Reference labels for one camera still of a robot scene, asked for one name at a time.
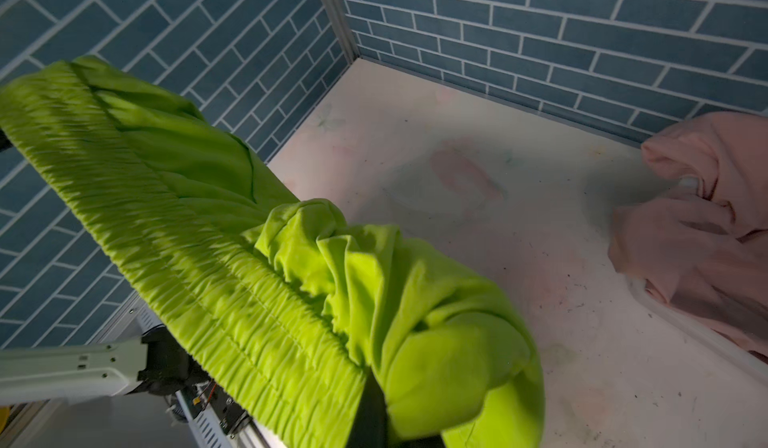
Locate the white plastic laundry basket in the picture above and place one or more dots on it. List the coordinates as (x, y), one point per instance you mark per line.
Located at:
(716, 343)

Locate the pink shorts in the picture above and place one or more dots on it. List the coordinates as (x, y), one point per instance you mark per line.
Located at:
(701, 246)

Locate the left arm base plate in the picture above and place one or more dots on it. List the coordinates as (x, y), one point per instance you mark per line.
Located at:
(213, 416)

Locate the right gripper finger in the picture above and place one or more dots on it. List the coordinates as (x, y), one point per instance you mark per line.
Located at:
(370, 426)

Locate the lime green shorts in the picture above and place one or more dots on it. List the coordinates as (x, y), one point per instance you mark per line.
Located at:
(282, 302)

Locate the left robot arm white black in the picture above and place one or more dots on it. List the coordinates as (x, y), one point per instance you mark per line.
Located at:
(153, 363)

